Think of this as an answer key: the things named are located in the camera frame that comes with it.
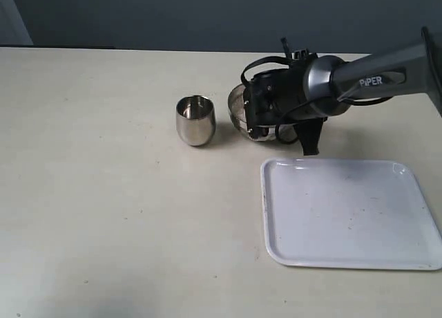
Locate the white plastic tray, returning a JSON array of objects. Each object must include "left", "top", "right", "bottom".
[{"left": 260, "top": 158, "right": 441, "bottom": 271}]

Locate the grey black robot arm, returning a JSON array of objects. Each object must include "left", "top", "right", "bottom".
[{"left": 240, "top": 27, "right": 441, "bottom": 156}]

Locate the steel cup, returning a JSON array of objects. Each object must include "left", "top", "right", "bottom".
[{"left": 175, "top": 95, "right": 216, "bottom": 147}]

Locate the steel bowl with rice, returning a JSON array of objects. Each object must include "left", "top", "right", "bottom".
[{"left": 227, "top": 84, "right": 298, "bottom": 142}]

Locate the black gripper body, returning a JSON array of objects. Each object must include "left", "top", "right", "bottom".
[{"left": 241, "top": 67, "right": 309, "bottom": 125}]

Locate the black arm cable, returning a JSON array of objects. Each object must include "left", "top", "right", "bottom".
[{"left": 240, "top": 37, "right": 394, "bottom": 144}]

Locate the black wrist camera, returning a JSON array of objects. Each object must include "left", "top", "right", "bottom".
[{"left": 243, "top": 87, "right": 269, "bottom": 142}]

